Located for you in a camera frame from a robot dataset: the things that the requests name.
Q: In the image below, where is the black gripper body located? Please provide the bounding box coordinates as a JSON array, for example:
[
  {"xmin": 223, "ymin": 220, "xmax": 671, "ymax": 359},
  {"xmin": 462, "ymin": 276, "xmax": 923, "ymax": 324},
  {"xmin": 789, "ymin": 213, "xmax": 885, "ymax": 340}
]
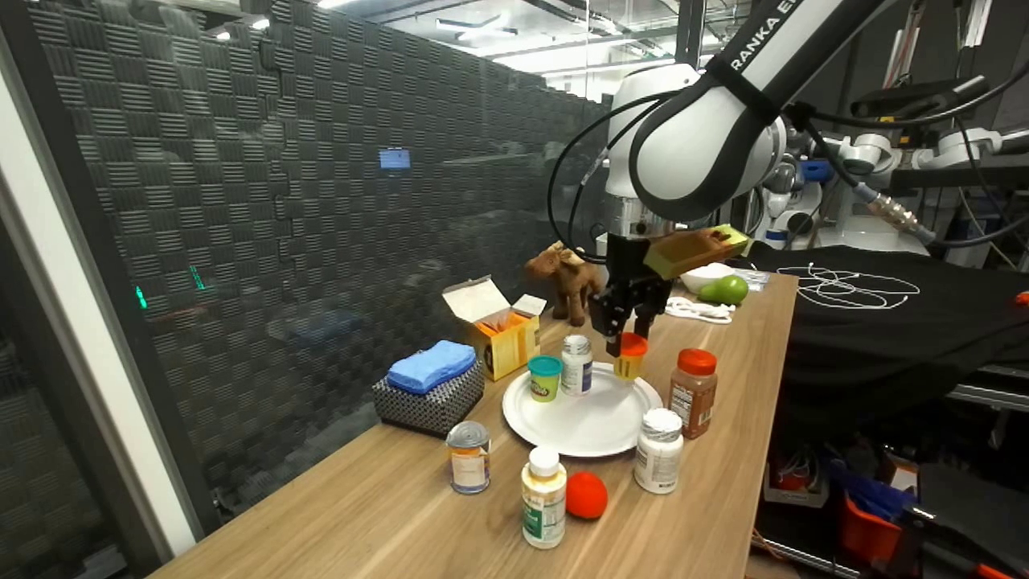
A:
[{"xmin": 590, "ymin": 235, "xmax": 671, "ymax": 322}]

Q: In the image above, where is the small tub orange lid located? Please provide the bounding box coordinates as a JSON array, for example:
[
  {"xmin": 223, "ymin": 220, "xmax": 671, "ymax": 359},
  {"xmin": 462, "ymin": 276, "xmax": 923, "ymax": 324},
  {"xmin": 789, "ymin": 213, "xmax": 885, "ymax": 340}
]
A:
[{"xmin": 613, "ymin": 330, "xmax": 645, "ymax": 381}]

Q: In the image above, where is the white bottle blue label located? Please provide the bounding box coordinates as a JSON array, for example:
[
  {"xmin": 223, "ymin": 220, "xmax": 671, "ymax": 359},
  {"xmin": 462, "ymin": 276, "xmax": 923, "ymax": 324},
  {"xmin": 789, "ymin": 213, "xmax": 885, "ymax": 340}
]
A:
[{"xmin": 562, "ymin": 336, "xmax": 593, "ymax": 397}]

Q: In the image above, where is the small tub teal lid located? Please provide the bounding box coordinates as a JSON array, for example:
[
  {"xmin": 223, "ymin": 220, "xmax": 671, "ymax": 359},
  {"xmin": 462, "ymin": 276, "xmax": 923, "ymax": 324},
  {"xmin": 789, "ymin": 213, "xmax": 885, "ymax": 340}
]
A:
[{"xmin": 527, "ymin": 353, "xmax": 562, "ymax": 401}]

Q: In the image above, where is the spice jar orange lid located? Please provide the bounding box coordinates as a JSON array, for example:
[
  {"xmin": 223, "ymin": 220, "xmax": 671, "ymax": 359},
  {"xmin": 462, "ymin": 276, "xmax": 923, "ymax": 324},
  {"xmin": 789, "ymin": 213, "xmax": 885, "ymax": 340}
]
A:
[{"xmin": 670, "ymin": 347, "xmax": 718, "ymax": 441}]

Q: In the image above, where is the white pill bottle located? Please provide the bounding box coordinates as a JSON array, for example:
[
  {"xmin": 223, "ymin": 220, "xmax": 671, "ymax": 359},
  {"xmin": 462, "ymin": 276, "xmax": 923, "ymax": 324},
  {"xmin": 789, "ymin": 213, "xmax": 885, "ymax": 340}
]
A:
[{"xmin": 633, "ymin": 408, "xmax": 685, "ymax": 495}]

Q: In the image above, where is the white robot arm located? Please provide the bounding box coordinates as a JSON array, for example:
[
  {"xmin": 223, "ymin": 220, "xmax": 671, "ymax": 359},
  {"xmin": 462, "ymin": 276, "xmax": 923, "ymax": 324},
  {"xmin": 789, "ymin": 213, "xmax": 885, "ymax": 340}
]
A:
[{"xmin": 590, "ymin": 0, "xmax": 887, "ymax": 353}]

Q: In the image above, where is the white paper plate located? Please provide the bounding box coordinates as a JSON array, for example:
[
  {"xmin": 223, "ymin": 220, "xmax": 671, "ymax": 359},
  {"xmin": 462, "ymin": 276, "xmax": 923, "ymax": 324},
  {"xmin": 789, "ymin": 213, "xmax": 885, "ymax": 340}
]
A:
[{"xmin": 502, "ymin": 362, "xmax": 662, "ymax": 459}]

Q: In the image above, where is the brown plush moose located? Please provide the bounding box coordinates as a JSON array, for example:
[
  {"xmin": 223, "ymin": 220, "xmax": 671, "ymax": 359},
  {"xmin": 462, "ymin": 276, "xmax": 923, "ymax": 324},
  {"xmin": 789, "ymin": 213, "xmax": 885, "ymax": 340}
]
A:
[{"xmin": 525, "ymin": 241, "xmax": 602, "ymax": 328}]

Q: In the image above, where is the green fruit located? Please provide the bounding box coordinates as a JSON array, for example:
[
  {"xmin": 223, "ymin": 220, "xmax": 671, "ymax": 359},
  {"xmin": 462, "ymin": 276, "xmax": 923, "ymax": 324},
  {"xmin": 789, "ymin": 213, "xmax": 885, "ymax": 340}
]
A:
[{"xmin": 685, "ymin": 272, "xmax": 751, "ymax": 306}]

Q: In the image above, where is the yellow cardboard box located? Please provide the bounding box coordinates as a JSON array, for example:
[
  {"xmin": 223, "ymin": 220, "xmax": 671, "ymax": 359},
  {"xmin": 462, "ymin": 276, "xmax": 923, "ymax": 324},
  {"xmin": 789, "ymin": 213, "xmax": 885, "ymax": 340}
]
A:
[{"xmin": 443, "ymin": 276, "xmax": 546, "ymax": 381}]

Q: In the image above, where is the red ball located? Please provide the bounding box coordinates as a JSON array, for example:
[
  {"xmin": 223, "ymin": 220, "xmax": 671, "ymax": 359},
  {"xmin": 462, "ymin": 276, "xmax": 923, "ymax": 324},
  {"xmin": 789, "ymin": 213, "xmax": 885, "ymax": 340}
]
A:
[{"xmin": 565, "ymin": 474, "xmax": 609, "ymax": 522}]

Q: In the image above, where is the small clear jar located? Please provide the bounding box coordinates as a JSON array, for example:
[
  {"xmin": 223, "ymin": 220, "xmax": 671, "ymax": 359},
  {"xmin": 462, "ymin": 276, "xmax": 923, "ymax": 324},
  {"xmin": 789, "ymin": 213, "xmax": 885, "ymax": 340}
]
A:
[{"xmin": 448, "ymin": 420, "xmax": 489, "ymax": 495}]

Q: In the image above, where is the cream bottle white cap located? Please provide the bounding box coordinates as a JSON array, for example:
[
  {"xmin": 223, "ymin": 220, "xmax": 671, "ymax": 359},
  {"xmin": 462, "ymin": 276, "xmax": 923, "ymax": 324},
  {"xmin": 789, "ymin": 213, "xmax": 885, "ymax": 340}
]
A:
[{"xmin": 522, "ymin": 443, "xmax": 565, "ymax": 550}]

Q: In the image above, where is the white cable coil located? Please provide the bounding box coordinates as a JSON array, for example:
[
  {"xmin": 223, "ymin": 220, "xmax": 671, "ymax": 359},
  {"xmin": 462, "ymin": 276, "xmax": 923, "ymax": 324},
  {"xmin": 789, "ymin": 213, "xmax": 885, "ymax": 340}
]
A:
[{"xmin": 778, "ymin": 261, "xmax": 927, "ymax": 314}]

